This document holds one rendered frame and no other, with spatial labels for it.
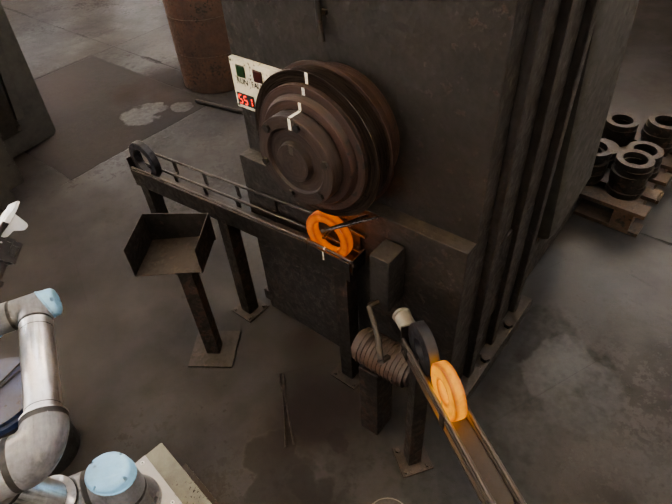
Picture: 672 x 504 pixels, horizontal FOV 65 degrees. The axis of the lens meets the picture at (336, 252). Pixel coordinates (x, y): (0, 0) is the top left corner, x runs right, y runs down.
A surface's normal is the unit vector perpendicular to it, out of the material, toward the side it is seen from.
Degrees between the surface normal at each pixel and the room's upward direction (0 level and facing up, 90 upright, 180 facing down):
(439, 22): 90
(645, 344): 0
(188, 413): 1
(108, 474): 6
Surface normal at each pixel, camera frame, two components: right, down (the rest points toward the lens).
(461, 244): -0.06, -0.73
